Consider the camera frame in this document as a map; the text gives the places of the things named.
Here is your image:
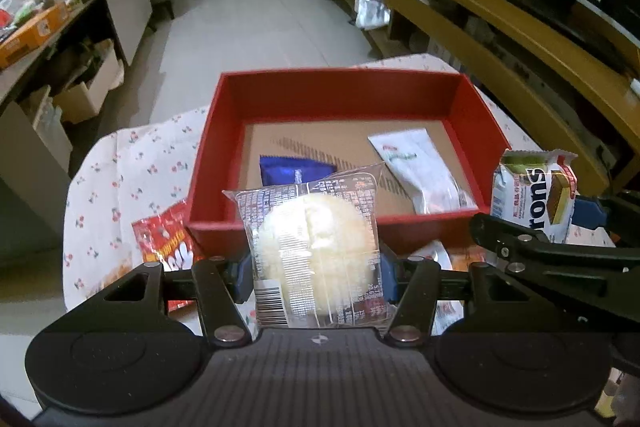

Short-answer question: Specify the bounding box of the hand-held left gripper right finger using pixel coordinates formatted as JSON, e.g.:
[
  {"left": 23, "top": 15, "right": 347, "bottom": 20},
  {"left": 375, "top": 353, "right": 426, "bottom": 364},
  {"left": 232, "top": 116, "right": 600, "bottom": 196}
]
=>
[{"left": 378, "top": 253, "right": 566, "bottom": 349}]

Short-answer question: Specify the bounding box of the dark topped side table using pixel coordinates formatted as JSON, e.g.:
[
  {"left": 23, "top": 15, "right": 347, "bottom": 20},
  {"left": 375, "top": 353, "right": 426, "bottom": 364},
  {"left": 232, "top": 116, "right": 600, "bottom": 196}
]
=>
[{"left": 0, "top": 0, "right": 155, "bottom": 228}]

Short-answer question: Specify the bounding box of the dark blue snack packet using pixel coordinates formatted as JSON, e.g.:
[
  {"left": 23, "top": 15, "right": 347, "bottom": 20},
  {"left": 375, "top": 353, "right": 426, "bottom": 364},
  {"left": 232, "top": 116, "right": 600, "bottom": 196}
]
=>
[{"left": 259, "top": 154, "right": 337, "bottom": 186}]

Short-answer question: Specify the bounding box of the white red snack packet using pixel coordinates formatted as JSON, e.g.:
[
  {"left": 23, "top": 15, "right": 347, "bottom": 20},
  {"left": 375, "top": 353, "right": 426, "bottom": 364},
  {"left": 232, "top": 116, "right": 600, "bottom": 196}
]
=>
[{"left": 407, "top": 238, "right": 468, "bottom": 335}]

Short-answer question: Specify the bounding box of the clear round pastry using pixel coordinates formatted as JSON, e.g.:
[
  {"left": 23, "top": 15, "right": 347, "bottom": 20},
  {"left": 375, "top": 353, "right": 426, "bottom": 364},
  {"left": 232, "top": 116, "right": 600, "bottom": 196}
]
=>
[{"left": 221, "top": 162, "right": 396, "bottom": 328}]

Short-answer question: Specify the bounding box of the cardboard storage box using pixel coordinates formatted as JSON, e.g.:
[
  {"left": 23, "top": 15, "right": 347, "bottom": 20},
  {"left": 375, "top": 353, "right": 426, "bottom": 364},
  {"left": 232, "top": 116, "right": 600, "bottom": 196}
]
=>
[{"left": 52, "top": 39, "right": 123, "bottom": 125}]

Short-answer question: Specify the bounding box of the wooden television cabinet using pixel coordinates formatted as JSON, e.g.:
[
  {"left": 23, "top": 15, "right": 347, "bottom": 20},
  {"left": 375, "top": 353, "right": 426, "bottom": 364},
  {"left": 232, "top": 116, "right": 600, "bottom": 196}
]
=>
[{"left": 317, "top": 0, "right": 640, "bottom": 198}]

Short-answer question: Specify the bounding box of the silver foil bag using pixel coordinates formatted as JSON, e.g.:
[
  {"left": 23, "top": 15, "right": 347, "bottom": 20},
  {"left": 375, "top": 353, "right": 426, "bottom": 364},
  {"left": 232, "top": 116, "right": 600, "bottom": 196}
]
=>
[{"left": 354, "top": 0, "right": 392, "bottom": 30}]

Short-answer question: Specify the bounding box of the green white wafer packet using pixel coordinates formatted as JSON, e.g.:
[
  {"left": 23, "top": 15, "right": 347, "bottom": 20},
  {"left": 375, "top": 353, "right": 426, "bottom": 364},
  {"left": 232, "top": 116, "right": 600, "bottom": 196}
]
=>
[{"left": 489, "top": 149, "right": 580, "bottom": 245}]

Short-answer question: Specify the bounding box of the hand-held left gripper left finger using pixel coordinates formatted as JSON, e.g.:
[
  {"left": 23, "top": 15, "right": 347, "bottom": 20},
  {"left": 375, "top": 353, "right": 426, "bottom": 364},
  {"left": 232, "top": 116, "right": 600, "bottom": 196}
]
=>
[{"left": 91, "top": 253, "right": 256, "bottom": 349}]

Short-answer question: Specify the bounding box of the cherry print tablecloth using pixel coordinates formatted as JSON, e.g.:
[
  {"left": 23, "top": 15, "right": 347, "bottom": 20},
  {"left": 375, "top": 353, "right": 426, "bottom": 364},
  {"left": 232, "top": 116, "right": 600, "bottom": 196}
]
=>
[{"left": 62, "top": 52, "right": 640, "bottom": 343}]

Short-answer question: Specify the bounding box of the orange flat box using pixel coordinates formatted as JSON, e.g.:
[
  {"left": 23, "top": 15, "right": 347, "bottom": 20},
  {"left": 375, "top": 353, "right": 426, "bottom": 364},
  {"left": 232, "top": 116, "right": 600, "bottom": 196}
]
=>
[{"left": 0, "top": 2, "right": 68, "bottom": 70}]

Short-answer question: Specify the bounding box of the red cardboard box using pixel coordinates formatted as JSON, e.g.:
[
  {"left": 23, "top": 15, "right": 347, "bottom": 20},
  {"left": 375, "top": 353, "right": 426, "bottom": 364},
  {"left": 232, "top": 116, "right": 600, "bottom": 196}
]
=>
[{"left": 182, "top": 68, "right": 512, "bottom": 258}]

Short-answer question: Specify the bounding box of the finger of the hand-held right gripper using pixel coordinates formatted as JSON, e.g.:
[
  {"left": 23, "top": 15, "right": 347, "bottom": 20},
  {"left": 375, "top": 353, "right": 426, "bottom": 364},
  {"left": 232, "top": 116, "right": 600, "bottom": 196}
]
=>
[
  {"left": 470, "top": 213, "right": 640, "bottom": 268},
  {"left": 571, "top": 189, "right": 640, "bottom": 232}
]

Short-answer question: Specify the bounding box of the orange snack packet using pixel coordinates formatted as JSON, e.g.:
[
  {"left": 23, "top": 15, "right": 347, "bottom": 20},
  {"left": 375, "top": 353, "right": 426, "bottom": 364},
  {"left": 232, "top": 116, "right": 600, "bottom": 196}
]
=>
[{"left": 447, "top": 244, "right": 501, "bottom": 273}]

